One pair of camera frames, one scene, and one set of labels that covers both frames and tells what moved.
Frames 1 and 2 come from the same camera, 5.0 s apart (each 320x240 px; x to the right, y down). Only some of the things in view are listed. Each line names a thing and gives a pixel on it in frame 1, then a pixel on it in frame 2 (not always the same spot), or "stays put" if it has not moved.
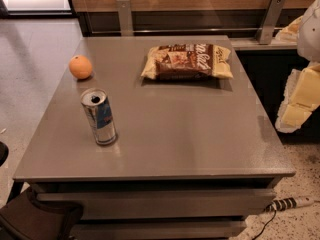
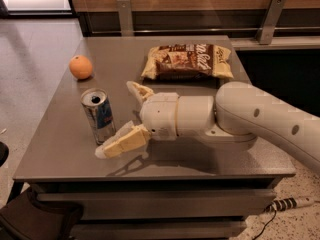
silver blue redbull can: x=99 y=109 stays put
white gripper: x=310 y=34 -> x=159 y=115
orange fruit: x=80 y=67 stays put
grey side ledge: x=252 y=44 stays put
